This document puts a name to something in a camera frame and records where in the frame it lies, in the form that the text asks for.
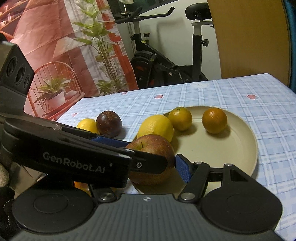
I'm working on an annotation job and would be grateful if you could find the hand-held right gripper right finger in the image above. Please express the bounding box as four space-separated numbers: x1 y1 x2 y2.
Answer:
175 153 256 203

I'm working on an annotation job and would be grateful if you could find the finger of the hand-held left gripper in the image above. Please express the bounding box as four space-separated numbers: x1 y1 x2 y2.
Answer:
129 150 168 175
90 135 131 150

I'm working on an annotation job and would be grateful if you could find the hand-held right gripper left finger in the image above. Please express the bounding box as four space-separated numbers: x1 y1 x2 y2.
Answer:
89 184 117 203

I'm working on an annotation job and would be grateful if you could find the red apple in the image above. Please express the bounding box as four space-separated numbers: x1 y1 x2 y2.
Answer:
125 134 176 186

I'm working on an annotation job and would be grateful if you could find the bright orange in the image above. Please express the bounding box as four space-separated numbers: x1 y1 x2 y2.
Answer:
73 181 92 197

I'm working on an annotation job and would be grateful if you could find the yellow lemon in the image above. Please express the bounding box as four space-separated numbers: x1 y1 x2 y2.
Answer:
76 118 100 134
137 115 174 143

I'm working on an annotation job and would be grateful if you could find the beige plate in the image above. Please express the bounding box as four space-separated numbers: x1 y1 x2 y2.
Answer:
132 106 258 195

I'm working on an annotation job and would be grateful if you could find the greenish orange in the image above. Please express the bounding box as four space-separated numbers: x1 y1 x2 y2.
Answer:
168 107 193 132

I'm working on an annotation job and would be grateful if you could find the dark orange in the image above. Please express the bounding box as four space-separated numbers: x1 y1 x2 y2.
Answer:
202 107 228 134

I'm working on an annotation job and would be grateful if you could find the purple passion fruit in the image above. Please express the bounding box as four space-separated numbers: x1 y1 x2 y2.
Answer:
96 111 123 138

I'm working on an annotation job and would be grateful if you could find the black exercise bike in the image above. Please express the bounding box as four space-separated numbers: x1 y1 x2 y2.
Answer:
114 2 214 90

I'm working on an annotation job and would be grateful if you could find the checked blue tablecloth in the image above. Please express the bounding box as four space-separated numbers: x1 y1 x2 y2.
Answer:
57 73 296 232

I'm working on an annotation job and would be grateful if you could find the printed pink backdrop cloth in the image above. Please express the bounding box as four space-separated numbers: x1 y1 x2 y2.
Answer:
0 0 139 121

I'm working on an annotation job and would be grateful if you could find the wooden board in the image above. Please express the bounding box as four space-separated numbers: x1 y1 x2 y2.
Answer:
206 0 291 87

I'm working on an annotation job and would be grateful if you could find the blue curtain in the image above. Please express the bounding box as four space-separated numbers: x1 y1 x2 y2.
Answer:
283 0 296 93

